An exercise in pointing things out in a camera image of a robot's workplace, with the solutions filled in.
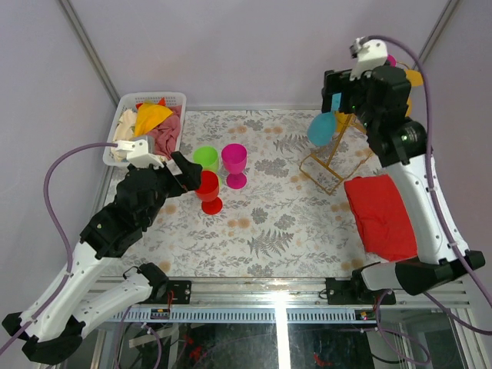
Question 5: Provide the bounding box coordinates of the rear magenta wine glass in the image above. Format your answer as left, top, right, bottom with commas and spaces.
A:
387, 55, 397, 67

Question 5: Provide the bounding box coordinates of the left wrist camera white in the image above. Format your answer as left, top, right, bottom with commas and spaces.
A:
115, 135, 164, 168

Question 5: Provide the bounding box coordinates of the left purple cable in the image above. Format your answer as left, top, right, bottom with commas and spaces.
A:
0, 141, 118, 354

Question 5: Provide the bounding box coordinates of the aluminium front rail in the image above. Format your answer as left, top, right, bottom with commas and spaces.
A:
90, 275, 472, 308

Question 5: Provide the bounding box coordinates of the pink cloth in basket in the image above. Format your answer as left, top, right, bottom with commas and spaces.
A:
148, 105, 182, 160

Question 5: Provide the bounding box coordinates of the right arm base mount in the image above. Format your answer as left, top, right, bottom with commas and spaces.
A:
324, 263, 397, 307

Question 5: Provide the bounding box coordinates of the slotted grey cable duct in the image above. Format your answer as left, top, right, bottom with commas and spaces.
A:
108, 306, 375, 324

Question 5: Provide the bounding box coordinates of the cream floral cloth in basket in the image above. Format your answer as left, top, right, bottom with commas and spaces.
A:
113, 109, 138, 143

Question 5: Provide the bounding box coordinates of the green plastic wine glass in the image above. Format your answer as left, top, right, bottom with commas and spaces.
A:
193, 146, 219, 173

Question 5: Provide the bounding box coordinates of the white plastic basket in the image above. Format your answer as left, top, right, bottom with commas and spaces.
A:
108, 92, 187, 161

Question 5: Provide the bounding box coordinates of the yellow cloth in basket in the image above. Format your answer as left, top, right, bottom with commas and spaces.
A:
135, 101, 174, 137

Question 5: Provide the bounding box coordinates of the magenta plastic wine glass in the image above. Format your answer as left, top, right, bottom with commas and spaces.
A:
221, 143, 248, 189

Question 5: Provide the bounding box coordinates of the red folded cloth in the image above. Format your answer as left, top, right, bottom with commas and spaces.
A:
344, 175, 417, 261

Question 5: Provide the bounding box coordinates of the red plastic wine glass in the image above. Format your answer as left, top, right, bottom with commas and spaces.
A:
195, 171, 223, 215

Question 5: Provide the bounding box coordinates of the teal plastic wine glass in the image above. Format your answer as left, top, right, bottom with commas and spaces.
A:
307, 93, 341, 147

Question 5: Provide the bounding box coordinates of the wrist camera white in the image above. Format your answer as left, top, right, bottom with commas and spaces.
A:
349, 37, 388, 81
115, 135, 164, 168

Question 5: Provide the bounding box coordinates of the gold wire glass rack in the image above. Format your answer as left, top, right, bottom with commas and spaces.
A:
299, 61, 411, 195

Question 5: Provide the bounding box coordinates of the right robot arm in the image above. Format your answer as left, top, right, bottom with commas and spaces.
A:
322, 65, 485, 304

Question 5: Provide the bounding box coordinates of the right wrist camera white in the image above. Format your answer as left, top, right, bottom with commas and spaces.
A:
349, 37, 388, 81

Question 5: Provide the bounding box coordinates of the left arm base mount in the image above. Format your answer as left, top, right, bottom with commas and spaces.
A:
123, 263, 192, 307

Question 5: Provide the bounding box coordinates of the yellow wine glass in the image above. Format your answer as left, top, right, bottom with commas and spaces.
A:
334, 111, 354, 133
404, 68, 424, 117

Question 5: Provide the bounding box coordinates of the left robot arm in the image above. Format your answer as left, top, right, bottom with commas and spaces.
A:
2, 151, 202, 365

